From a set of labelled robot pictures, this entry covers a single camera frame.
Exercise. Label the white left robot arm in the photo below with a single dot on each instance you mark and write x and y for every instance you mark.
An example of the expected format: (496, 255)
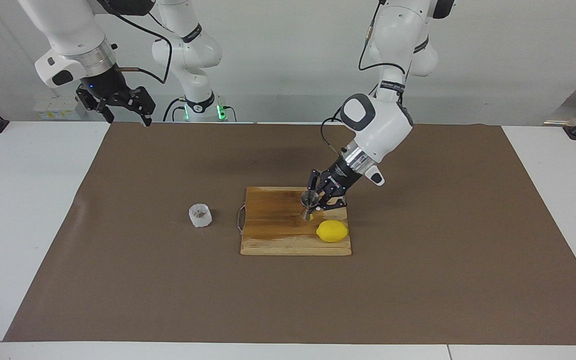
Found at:
(383, 125)

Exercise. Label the clear plastic cup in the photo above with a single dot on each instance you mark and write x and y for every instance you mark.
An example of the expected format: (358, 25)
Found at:
(200, 217)

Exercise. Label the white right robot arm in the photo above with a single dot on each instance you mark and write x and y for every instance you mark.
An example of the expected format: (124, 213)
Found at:
(68, 30)

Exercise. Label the wooden cutting board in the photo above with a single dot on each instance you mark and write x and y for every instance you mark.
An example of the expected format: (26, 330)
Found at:
(273, 230)

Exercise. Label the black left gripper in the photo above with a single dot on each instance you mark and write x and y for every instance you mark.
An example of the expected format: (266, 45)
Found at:
(343, 176)

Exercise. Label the brown table mat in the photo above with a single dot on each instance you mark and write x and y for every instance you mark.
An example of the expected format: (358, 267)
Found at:
(168, 290)

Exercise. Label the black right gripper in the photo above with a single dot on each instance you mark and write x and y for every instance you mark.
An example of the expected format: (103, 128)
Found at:
(105, 85)

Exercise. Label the steel double jigger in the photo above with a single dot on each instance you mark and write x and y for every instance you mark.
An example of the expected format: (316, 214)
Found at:
(309, 199)

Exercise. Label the white background boxes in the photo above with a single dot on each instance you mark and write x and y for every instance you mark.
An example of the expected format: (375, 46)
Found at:
(55, 107)

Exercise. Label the yellow lemon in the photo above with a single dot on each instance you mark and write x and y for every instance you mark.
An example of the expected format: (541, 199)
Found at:
(332, 231)

